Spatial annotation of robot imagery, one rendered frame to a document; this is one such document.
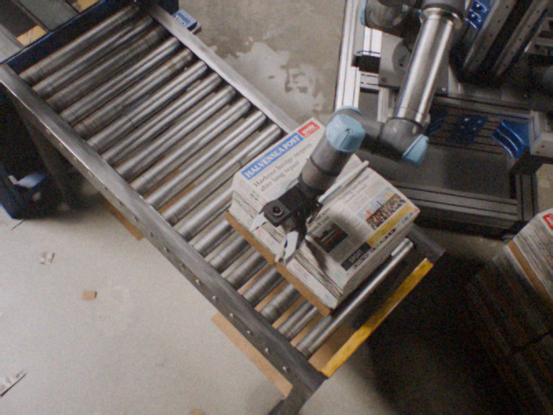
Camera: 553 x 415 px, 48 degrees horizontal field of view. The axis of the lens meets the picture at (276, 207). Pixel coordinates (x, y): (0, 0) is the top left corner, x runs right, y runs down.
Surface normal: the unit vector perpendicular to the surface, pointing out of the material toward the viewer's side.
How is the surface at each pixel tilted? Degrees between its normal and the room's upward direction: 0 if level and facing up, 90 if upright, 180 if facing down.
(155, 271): 0
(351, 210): 9
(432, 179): 0
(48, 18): 0
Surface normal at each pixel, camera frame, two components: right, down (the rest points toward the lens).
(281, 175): 0.16, -0.53
